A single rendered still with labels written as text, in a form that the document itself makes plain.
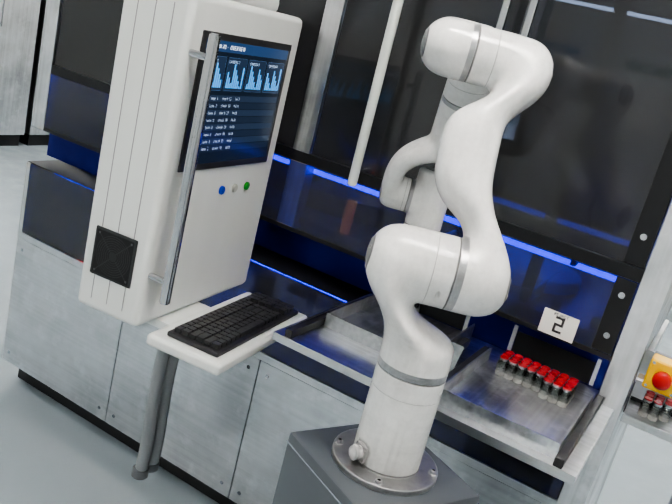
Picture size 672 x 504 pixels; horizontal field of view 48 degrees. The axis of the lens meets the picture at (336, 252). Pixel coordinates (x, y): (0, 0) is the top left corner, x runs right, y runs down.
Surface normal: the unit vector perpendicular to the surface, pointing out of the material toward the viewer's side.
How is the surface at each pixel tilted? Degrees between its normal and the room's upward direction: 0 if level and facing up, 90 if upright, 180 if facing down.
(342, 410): 90
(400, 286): 94
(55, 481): 0
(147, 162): 90
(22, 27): 90
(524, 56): 64
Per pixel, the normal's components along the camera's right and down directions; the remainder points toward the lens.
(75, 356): -0.49, 0.13
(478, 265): 0.06, -0.36
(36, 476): 0.24, -0.93
